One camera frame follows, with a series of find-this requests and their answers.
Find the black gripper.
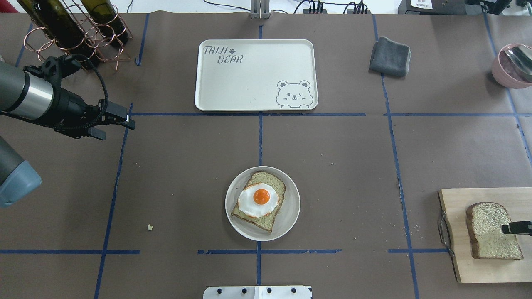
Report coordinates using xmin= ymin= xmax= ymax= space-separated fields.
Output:
xmin=25 ymin=55 xmax=135 ymax=141

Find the bread slice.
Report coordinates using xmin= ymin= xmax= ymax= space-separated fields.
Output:
xmin=466 ymin=202 xmax=524 ymax=260
xmin=230 ymin=172 xmax=286 ymax=233

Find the fried egg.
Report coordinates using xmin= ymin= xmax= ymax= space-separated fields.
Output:
xmin=237 ymin=182 xmax=281 ymax=218

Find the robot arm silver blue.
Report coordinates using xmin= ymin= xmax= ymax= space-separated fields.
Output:
xmin=0 ymin=54 xmax=135 ymax=208

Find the cream bear serving tray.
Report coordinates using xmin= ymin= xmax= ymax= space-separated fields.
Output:
xmin=195 ymin=39 xmax=318 ymax=112

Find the wooden cutting board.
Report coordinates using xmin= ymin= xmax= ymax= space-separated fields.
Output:
xmin=438 ymin=187 xmax=532 ymax=284

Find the green wine bottle back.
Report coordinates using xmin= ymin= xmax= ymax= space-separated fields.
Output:
xmin=81 ymin=0 xmax=129 ymax=47

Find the green wine bottle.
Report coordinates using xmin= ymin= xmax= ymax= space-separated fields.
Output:
xmin=81 ymin=0 xmax=129 ymax=47
xmin=17 ymin=0 xmax=100 ymax=69

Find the green wine bottle middle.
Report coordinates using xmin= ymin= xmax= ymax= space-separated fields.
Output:
xmin=17 ymin=0 xmax=100 ymax=69

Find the pink bowl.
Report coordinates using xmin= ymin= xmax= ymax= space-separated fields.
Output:
xmin=491 ymin=44 xmax=531 ymax=89

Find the white round plate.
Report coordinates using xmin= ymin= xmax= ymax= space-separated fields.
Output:
xmin=225 ymin=166 xmax=301 ymax=242

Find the grey folded cloth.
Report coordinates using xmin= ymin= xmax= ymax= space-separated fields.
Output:
xmin=369 ymin=36 xmax=411 ymax=78

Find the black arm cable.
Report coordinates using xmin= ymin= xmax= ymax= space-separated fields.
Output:
xmin=54 ymin=56 xmax=109 ymax=132

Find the copper wire bottle rack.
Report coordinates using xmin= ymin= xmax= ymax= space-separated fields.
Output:
xmin=23 ymin=0 xmax=133 ymax=70

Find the aluminium frame post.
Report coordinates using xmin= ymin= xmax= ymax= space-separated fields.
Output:
xmin=250 ymin=0 xmax=271 ymax=20

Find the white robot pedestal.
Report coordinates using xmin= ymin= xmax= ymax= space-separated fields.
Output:
xmin=203 ymin=285 xmax=313 ymax=299

